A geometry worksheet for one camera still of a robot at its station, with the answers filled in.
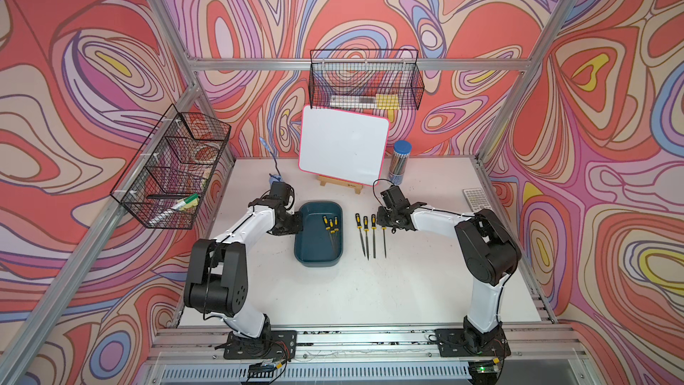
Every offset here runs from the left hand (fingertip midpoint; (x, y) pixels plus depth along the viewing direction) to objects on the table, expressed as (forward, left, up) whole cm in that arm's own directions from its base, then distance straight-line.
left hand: (301, 227), depth 92 cm
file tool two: (+2, -23, -5) cm, 24 cm away
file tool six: (+2, -9, -4) cm, 10 cm away
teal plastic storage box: (-4, -5, -6) cm, 9 cm away
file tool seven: (+1, -11, -4) cm, 12 cm away
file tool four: (0, -30, -5) cm, 30 cm away
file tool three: (+3, -26, -4) cm, 27 cm away
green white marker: (-7, +31, +22) cm, 38 cm away
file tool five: (+2, -12, -4) cm, 13 cm away
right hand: (+5, -30, -5) cm, 31 cm away
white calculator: (+15, -68, -4) cm, 70 cm away
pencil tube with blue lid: (+24, -36, +8) cm, 44 cm away
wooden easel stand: (+23, -7, -2) cm, 24 cm away
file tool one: (+8, -20, -5) cm, 22 cm away
